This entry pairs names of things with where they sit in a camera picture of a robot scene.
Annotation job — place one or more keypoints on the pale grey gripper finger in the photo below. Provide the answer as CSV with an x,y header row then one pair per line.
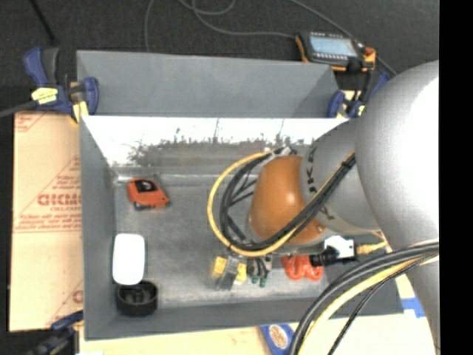
x,y
228,272

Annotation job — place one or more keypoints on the yellow block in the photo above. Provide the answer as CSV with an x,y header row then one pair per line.
x,y
219,266

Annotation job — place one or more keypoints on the blue printed packet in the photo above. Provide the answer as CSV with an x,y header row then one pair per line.
x,y
278,337

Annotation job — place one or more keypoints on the black round cap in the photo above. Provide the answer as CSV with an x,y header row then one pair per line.
x,y
136,299

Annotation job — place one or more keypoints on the white computer mouse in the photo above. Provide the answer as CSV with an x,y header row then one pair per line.
x,y
128,259

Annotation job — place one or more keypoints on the orange and black tape measure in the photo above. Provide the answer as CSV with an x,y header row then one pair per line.
x,y
146,195

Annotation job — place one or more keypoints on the grey metal bin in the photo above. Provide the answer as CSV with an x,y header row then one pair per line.
x,y
192,87

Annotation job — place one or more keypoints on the brown cardboard board red print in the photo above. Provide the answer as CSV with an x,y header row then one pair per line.
x,y
44,161

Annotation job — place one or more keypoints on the black cylinder on white bracket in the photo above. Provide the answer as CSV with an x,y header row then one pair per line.
x,y
340,245

